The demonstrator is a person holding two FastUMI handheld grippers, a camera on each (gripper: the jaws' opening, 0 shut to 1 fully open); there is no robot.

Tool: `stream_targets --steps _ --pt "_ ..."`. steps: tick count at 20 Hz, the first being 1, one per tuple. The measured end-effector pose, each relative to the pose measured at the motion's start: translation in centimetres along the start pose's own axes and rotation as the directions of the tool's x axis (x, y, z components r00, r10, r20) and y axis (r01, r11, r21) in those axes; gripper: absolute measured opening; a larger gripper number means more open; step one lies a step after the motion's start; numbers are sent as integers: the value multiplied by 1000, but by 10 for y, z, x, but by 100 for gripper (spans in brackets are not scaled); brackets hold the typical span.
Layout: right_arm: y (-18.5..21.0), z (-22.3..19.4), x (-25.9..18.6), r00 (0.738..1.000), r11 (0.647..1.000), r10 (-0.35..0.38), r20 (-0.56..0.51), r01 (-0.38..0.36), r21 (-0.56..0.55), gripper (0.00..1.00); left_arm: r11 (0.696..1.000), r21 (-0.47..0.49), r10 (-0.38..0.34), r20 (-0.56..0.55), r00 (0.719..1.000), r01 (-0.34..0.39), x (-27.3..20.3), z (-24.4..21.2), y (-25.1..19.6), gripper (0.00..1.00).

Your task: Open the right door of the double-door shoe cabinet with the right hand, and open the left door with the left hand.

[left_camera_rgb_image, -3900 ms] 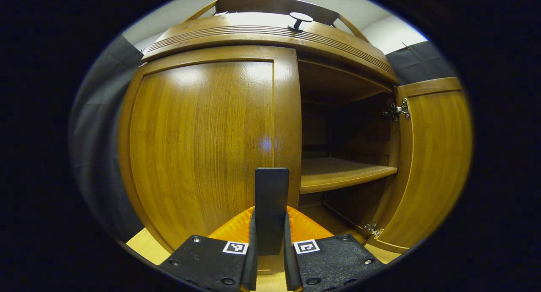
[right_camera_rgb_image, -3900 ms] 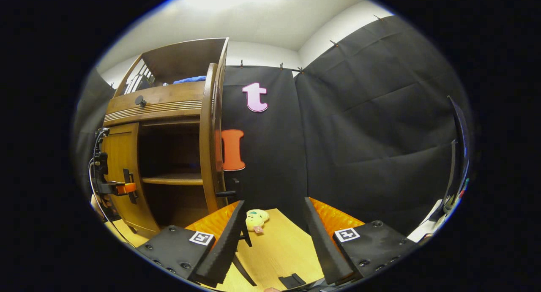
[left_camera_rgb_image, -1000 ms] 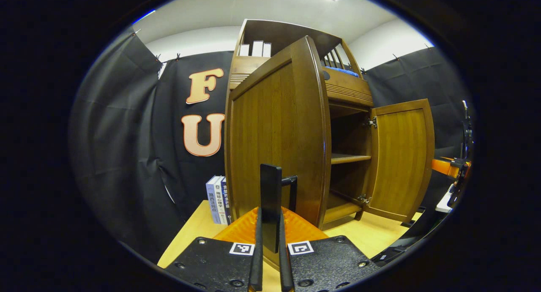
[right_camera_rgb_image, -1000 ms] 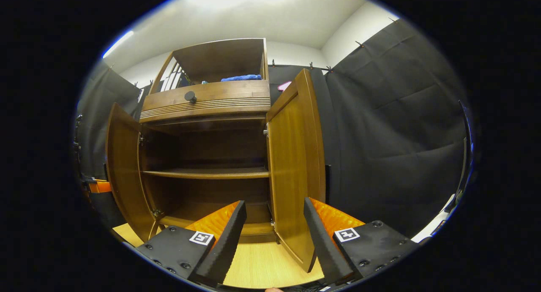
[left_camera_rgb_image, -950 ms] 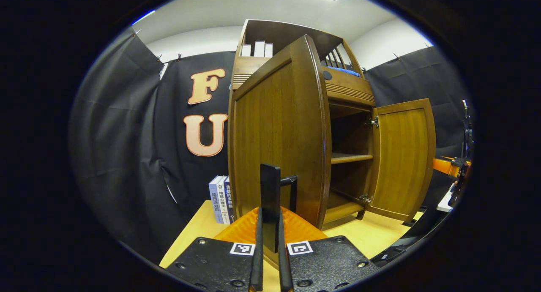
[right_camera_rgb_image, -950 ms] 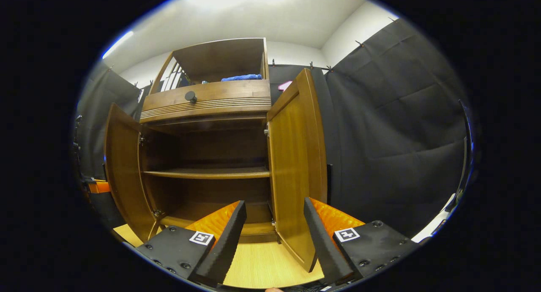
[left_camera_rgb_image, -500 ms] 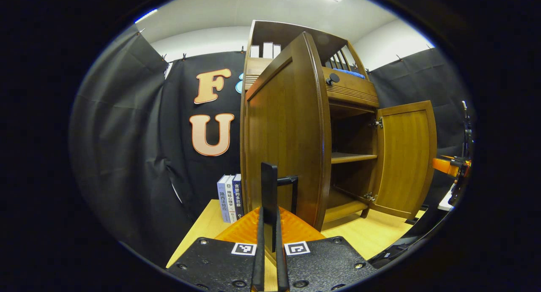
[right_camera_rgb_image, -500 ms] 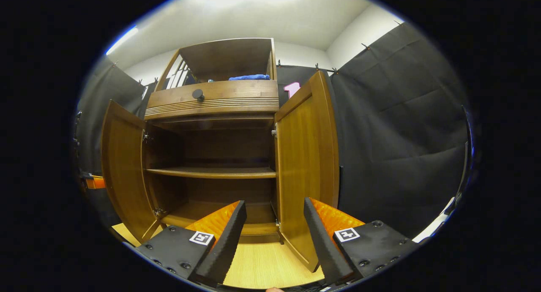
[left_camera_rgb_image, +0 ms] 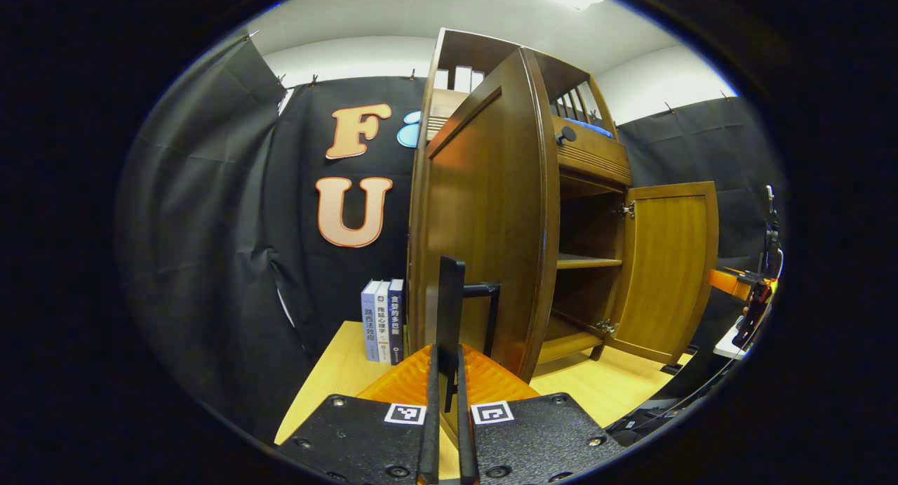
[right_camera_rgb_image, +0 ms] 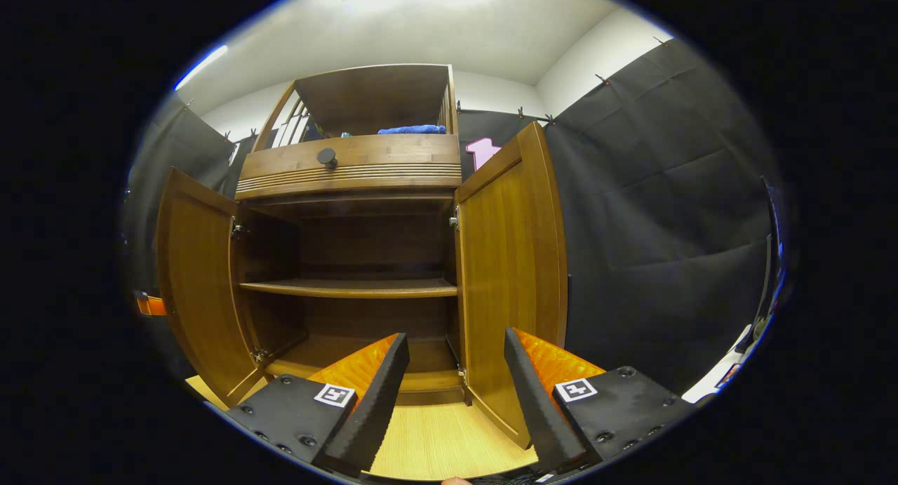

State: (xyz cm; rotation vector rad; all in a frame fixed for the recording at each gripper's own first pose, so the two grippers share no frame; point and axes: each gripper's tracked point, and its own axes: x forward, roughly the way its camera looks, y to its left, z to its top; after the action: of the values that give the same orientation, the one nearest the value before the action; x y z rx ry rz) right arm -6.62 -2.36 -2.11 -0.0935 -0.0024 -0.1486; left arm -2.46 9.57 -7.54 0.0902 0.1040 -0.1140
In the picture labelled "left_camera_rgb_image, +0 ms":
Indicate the white book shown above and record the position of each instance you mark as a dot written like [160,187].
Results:
[383,327]

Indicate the wooden double-door shoe cabinet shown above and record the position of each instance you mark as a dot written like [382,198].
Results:
[593,151]

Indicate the wooden inner shelf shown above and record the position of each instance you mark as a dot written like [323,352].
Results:
[586,261]

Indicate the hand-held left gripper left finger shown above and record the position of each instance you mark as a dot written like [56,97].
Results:
[430,429]

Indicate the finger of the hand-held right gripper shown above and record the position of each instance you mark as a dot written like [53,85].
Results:
[726,281]

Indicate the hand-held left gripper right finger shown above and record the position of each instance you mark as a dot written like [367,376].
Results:
[466,436]

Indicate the wooden shoe cabinet door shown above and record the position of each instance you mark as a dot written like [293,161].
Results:
[484,225]
[666,267]

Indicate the pale blue book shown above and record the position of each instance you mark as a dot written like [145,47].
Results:
[370,323]

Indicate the white board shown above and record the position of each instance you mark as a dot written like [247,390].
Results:
[729,344]

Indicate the dark blue book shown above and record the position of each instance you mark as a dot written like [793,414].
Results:
[396,323]

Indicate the black round drawer knob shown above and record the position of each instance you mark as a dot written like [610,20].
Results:
[567,134]

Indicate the metal door hinge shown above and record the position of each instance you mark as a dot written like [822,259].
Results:
[607,326]
[628,209]

